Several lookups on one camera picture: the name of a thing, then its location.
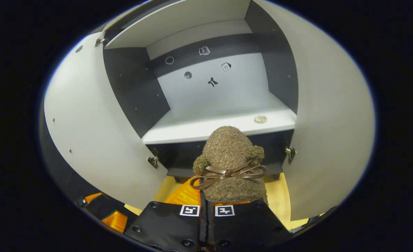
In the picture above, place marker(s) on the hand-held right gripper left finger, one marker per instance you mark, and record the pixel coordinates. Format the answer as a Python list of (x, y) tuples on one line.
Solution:
[(168, 224)]

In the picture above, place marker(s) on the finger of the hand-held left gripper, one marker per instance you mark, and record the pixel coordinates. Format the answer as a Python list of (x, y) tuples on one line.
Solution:
[(115, 221)]

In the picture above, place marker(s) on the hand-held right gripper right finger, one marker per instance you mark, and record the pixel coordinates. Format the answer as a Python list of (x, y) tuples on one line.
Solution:
[(241, 225)]

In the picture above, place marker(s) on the brown fuzzy shoe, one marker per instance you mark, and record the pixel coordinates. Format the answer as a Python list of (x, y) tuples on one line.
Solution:
[(229, 150)]

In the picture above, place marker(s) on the white cabinet door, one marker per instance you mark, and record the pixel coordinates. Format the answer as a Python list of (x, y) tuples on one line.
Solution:
[(94, 122), (332, 115)]

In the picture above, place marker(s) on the white shoe cabinet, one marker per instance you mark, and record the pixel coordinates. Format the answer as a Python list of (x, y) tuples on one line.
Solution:
[(227, 101)]

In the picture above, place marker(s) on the small round white disc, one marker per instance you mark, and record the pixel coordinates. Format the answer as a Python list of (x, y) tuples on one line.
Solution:
[(260, 119)]

